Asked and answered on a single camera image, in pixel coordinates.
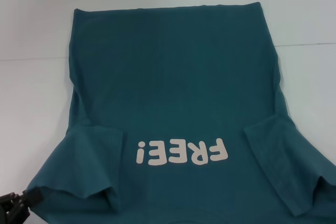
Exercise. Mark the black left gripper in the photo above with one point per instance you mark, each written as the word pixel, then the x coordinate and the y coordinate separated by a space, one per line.
pixel 13 208

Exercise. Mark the teal t-shirt with FREE print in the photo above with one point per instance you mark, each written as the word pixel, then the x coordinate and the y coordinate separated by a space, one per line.
pixel 170 90

